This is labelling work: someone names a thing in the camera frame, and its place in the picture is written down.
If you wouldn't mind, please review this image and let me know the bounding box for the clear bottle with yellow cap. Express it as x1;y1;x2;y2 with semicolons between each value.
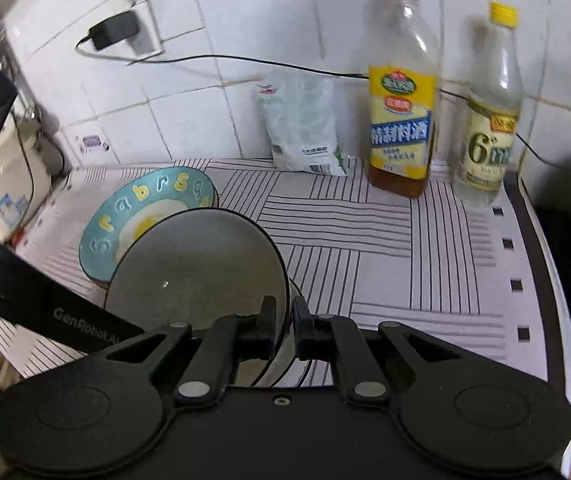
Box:
453;1;525;211

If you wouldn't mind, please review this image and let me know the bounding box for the amber bottle with yellow label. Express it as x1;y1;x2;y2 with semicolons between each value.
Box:
367;0;441;200

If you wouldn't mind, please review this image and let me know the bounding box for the black power adapter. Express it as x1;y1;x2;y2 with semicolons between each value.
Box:
88;10;141;52

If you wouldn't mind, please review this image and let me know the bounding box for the blue plate with yellow letters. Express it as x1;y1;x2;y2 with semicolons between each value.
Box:
79;166;219;289

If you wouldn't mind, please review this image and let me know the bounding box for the white wall outlet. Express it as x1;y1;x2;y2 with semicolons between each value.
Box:
124;0;167;59

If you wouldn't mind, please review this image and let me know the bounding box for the black rice cooker cable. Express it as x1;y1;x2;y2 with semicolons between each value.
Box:
10;112;66;231

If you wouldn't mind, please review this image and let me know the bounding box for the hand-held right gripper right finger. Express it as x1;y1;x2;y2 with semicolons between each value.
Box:
293;296;459;407

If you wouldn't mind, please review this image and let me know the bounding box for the thin black adapter cable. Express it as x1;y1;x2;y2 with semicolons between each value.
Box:
75;35;571;173

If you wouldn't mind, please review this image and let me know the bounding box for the white bowl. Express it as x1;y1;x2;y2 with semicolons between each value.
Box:
102;208;312;389

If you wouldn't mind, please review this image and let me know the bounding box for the cream rice cooker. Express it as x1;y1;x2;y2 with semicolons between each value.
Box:
0;110;67;252

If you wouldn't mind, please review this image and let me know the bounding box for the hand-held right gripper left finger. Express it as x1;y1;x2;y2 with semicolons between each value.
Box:
105;296;277;408

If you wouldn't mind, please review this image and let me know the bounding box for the small wall sticker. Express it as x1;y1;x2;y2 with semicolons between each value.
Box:
80;135;111;154

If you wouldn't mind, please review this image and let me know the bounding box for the white plastic bag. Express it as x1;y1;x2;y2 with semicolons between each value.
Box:
256;73;349;177

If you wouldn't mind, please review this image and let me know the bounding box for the striped counter mat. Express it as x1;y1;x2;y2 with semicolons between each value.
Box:
0;157;552;382

